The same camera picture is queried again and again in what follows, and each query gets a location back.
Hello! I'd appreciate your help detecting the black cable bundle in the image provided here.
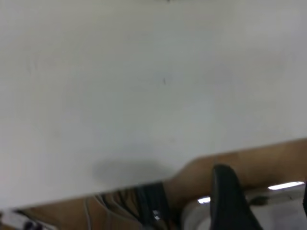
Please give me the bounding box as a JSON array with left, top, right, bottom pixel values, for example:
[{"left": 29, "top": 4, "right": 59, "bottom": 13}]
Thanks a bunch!
[{"left": 136, "top": 182, "right": 171, "bottom": 227}]

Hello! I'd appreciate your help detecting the white power strip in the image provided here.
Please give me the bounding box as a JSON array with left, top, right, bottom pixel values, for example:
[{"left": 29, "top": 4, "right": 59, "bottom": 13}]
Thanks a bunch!
[{"left": 0, "top": 208, "right": 51, "bottom": 230}]

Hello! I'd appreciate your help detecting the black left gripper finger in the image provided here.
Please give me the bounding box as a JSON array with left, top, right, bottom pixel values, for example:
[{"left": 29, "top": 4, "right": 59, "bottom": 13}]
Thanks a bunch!
[{"left": 210, "top": 164, "right": 263, "bottom": 230}]

